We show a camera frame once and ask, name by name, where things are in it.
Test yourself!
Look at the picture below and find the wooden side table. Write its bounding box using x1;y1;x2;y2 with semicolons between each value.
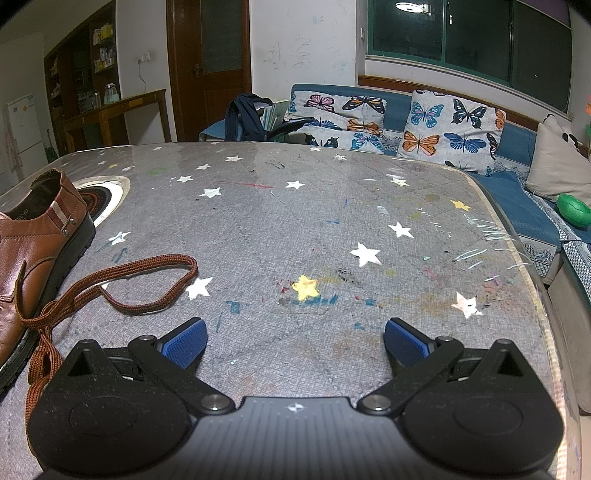
62;89;172;153

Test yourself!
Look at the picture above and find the blue corner sofa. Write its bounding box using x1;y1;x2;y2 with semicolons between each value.
199;83;591;414

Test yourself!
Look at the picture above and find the stack of books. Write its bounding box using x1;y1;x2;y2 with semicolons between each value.
259;99;291;132

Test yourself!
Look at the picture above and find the plain grey pillow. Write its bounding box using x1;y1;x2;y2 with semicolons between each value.
525;114;591;208

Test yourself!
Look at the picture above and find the brown leather shoe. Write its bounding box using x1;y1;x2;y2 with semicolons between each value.
0;169;97;393

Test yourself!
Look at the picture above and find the green round toy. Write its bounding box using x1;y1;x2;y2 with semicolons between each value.
556;194;591;227

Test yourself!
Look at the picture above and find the brown shoelace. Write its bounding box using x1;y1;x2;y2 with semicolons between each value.
14;255;199;423

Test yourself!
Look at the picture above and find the brown wooden door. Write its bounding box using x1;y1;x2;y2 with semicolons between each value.
166;0;254;144

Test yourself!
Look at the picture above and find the long butterfly-print cushion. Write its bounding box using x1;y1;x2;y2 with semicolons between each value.
285;89;387;155

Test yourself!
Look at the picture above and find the dark blue backpack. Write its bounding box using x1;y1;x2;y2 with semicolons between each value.
224;92;273;143

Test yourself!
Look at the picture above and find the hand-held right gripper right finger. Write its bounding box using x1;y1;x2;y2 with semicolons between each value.
358;318;532;415

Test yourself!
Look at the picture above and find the wooden shelf cabinet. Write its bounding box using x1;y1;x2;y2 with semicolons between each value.
44;0;122;162

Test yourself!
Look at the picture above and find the green-framed window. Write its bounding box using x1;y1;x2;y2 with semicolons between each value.
365;0;573;114

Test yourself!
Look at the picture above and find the white refrigerator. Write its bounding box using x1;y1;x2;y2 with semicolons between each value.
4;93;47;174

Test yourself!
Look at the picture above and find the square butterfly-print cushion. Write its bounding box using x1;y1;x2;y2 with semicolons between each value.
398;89;508;177

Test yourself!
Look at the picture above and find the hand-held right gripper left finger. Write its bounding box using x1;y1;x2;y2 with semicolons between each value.
60;318;235;415

